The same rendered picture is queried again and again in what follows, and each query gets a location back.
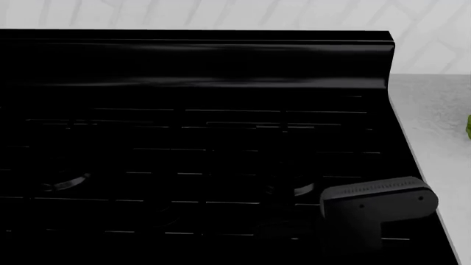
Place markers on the black gas stove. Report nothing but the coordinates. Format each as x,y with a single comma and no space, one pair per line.
206,63

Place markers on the dark grey wrist camera box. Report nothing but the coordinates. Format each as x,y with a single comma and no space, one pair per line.
375,201

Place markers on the green vegetable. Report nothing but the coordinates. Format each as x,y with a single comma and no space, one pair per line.
469,128

